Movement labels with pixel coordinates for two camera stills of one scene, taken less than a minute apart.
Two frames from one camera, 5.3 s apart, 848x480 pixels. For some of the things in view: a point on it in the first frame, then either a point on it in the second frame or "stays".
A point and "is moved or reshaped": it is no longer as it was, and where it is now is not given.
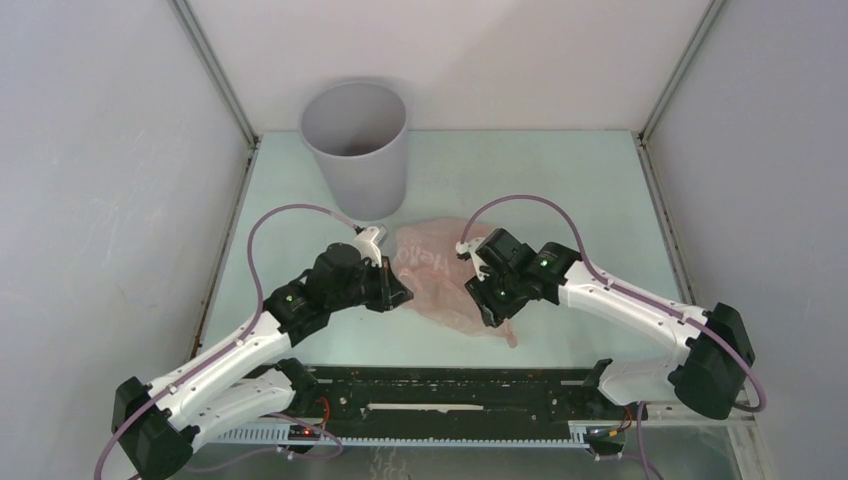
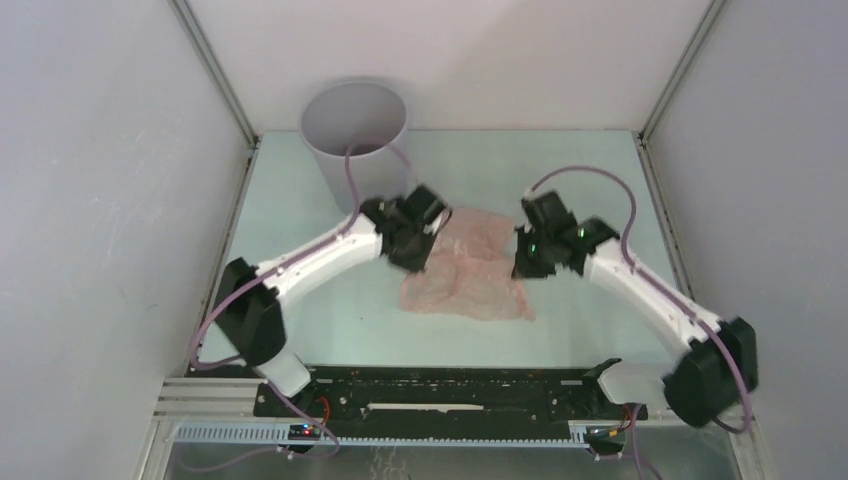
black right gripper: [493, 313] → [524, 268]
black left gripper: [391, 292] → [417, 262]
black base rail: [455, 401] stays
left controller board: [302, 433] stays
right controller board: [604, 433] stays
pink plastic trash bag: [425, 259] is moved or reshaped
